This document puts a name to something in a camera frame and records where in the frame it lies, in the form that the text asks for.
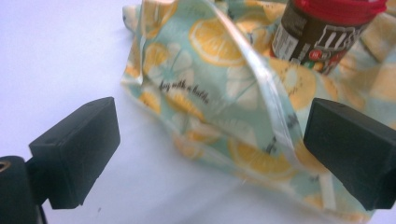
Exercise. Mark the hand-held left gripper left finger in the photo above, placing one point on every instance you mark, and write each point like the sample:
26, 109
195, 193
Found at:
73, 152

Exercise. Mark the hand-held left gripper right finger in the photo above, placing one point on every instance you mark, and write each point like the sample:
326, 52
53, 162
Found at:
351, 149

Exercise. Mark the brown candy tube red cap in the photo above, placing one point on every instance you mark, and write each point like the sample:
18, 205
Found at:
320, 34

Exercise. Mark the lemon print zip bag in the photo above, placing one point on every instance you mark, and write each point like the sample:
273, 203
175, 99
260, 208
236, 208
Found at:
218, 102

